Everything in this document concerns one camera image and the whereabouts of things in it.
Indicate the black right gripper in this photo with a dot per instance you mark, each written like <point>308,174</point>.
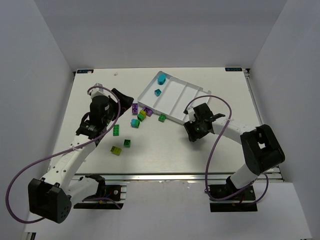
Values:
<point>206,117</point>

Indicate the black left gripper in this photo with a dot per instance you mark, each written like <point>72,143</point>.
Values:
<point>117,102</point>

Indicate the blue-green lego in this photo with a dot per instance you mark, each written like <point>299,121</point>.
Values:
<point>135,123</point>

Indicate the green lego plate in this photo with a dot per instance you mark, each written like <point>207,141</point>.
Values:
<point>116,130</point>

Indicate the small blue lego brick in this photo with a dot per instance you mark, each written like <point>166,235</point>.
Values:
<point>157,92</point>

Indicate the blue long lego brick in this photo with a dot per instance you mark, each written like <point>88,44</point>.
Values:
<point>161,79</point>

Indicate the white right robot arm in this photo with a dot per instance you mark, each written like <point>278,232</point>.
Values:
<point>260,147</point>

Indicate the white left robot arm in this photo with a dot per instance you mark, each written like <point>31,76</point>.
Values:
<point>53,196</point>

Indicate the purple lego brick left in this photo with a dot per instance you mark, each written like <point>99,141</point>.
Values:
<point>135,109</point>

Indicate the purple lego brick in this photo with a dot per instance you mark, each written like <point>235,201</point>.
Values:
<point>135,109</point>
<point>148,111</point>

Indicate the yellow-green stacked lego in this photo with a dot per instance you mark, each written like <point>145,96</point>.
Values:
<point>141,115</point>

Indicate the purple lego brick right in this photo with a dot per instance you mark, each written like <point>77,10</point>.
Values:
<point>148,111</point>

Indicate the green lego by tray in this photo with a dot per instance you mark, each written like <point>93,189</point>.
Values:
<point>162,118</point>

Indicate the white divided sorting tray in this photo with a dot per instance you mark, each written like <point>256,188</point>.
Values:
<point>176,94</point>

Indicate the green small square lego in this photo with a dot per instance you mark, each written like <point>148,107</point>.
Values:
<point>127,143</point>

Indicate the lime lego brick front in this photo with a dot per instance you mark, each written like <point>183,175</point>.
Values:
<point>116,150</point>

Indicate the blue label sticker right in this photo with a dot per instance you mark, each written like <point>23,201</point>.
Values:
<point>233,69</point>

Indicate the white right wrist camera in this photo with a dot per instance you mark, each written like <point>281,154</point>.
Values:
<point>190,113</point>

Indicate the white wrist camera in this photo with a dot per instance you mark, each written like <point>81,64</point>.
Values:
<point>190,113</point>
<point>96,91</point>

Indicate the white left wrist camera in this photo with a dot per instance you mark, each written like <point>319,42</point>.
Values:
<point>96,91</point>

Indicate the aluminium table front rail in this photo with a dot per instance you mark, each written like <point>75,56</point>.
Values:
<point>272,176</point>

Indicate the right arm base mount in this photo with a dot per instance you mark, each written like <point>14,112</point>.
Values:
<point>244,201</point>

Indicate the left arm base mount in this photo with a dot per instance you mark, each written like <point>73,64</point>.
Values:
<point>108,196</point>

